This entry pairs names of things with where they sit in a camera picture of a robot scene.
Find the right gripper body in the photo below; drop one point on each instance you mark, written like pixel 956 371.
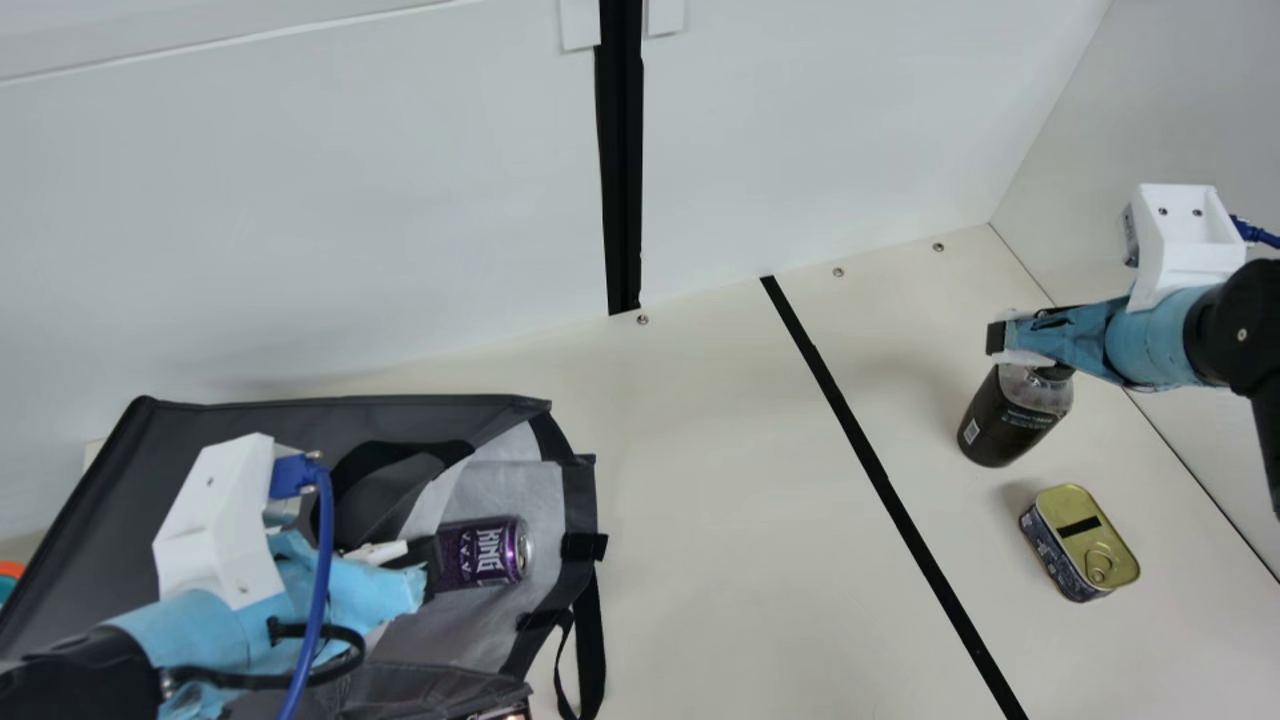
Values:
pixel 1140 340

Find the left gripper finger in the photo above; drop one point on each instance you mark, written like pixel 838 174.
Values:
pixel 425 565

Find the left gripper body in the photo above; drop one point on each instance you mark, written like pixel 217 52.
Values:
pixel 190 630

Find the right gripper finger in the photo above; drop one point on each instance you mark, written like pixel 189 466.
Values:
pixel 1002 338

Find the silver-topped purple drink can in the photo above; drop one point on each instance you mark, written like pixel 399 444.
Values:
pixel 490 552

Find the dark coffee bottle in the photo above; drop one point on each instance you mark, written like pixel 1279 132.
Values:
pixel 1005 425

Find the rectangular tin with gold lid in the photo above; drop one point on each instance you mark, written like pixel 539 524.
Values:
pixel 1085 545

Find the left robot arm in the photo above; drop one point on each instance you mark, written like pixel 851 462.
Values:
pixel 70 680

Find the teal shopping basket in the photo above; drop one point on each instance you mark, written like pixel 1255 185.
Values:
pixel 8 590

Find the black strip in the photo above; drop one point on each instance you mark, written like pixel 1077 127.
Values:
pixel 880 480

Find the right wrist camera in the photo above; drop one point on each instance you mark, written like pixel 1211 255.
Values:
pixel 1185 250

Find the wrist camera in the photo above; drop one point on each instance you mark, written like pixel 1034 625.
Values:
pixel 215 520
pixel 1185 250

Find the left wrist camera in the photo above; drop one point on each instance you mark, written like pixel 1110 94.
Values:
pixel 215 520

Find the black post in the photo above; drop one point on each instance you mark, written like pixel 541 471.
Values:
pixel 620 150

